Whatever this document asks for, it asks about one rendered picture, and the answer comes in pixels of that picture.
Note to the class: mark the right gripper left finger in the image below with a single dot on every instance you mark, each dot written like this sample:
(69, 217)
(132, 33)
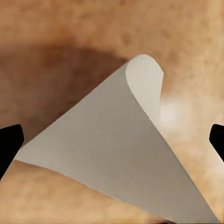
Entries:
(11, 139)

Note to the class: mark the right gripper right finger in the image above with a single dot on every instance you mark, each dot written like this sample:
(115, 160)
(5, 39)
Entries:
(217, 139)

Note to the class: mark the countertop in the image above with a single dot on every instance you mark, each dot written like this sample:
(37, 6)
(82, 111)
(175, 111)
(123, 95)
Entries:
(53, 53)

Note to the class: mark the paper coffee filter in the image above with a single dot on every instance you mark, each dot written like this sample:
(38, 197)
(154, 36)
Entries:
(110, 141)

